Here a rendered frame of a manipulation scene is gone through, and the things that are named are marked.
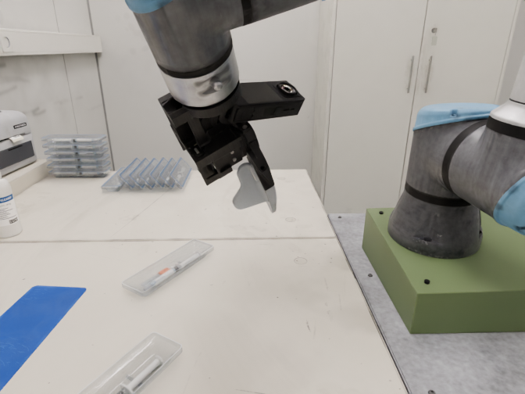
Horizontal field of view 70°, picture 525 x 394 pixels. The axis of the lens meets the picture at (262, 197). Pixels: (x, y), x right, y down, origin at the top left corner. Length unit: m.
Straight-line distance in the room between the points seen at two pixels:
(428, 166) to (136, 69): 2.28
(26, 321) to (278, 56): 2.20
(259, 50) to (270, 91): 2.11
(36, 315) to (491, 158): 0.69
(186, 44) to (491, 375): 0.53
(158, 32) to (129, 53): 2.36
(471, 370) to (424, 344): 0.06
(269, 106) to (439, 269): 0.37
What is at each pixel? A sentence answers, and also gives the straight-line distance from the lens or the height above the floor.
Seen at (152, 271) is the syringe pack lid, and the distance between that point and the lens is 0.70.
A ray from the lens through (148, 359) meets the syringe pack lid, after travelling 0.54.
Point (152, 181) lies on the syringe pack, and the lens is 1.12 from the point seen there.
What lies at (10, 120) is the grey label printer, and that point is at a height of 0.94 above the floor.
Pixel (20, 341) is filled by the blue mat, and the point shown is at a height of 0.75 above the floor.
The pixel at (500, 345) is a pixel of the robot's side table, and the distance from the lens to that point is 0.66.
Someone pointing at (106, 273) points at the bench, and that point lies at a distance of 0.77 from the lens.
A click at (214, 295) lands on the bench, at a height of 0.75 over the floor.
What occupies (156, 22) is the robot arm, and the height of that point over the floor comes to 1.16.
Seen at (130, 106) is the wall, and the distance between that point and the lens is 2.73.
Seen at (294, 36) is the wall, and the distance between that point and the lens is 2.60.
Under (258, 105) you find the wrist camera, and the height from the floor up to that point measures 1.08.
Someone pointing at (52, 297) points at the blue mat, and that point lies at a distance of 0.74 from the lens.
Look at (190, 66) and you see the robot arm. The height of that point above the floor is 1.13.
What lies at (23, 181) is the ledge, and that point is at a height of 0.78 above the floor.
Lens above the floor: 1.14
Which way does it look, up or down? 22 degrees down
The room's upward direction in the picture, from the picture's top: straight up
